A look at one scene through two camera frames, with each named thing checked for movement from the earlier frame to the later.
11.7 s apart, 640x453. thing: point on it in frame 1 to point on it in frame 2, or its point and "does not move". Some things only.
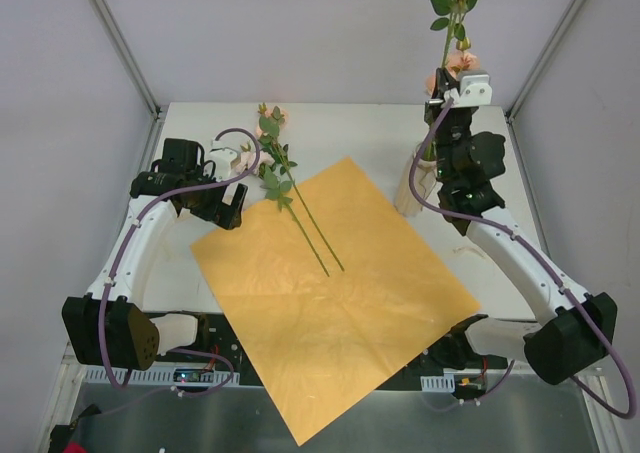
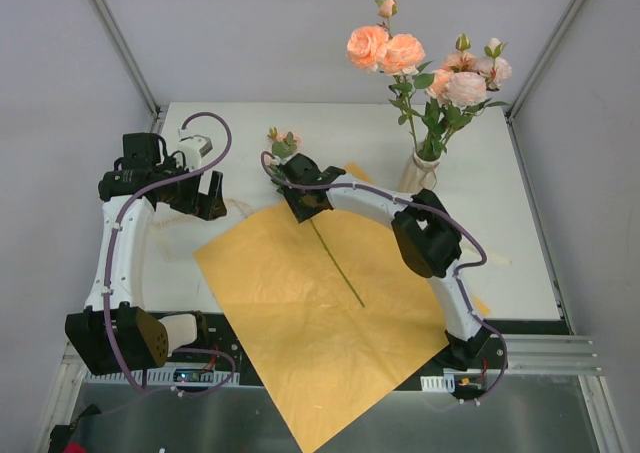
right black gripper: (445, 101) to (289, 168)
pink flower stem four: (271, 120) to (375, 49)
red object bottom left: (75, 447) does not move
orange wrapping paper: (322, 342) does not move
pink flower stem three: (277, 192) to (283, 146)
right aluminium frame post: (571, 11) does not move
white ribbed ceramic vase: (425, 175) does not move
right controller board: (467, 387) does not move
